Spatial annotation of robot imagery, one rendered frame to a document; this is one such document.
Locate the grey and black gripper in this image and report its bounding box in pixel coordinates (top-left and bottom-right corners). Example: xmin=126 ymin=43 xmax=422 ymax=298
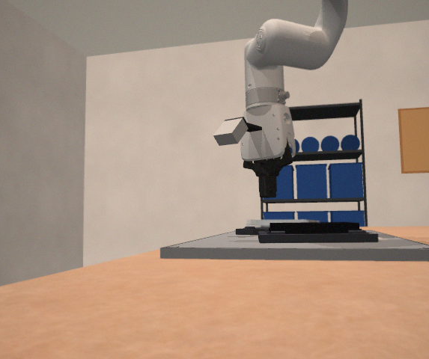
xmin=240 ymin=102 xmax=296 ymax=198

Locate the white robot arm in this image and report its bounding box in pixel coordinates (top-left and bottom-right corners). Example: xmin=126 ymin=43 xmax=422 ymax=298
xmin=213 ymin=0 xmax=348 ymax=146

